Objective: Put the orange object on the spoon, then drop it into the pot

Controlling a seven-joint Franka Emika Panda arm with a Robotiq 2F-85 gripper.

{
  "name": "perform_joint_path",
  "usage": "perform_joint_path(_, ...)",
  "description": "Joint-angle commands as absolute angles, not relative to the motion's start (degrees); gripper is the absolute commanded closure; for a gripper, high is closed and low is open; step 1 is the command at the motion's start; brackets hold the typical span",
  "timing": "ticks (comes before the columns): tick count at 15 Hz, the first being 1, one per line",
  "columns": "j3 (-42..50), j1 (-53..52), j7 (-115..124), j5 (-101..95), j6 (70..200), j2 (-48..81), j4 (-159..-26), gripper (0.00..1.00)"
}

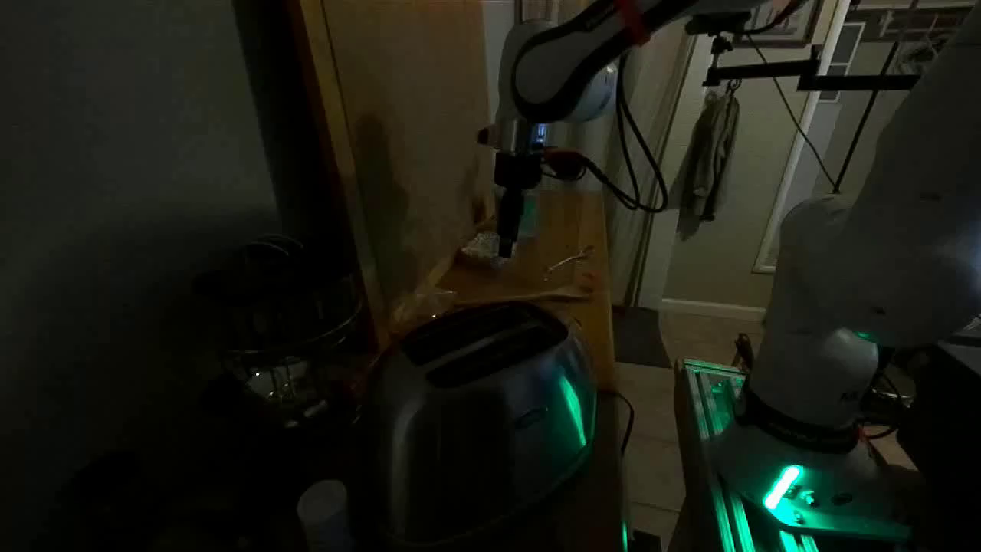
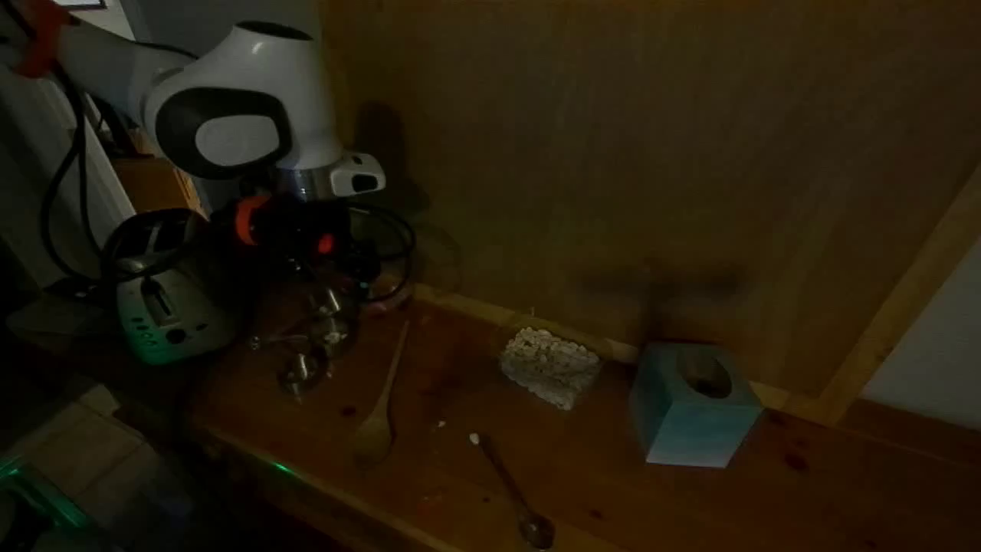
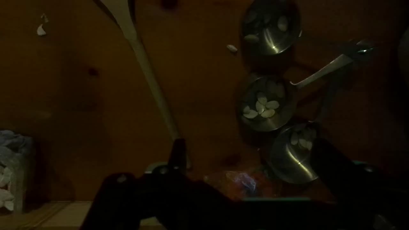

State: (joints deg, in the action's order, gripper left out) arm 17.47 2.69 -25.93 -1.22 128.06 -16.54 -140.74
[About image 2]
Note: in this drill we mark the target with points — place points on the wooden spoon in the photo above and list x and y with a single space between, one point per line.
381 409

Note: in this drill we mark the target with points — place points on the white sponge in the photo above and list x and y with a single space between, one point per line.
550 367

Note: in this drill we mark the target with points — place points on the blue tissue box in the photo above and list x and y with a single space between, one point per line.
692 409

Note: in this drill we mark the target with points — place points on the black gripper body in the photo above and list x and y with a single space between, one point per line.
287 232

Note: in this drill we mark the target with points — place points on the wooden back panel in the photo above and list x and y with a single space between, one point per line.
632 155

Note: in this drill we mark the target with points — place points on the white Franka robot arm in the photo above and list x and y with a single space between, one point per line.
265 81

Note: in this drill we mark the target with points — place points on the stainless steel toaster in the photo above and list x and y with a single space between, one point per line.
171 296

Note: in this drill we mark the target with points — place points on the metal spoon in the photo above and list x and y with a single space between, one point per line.
508 475

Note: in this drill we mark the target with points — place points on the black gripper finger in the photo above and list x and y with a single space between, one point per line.
314 306
339 306

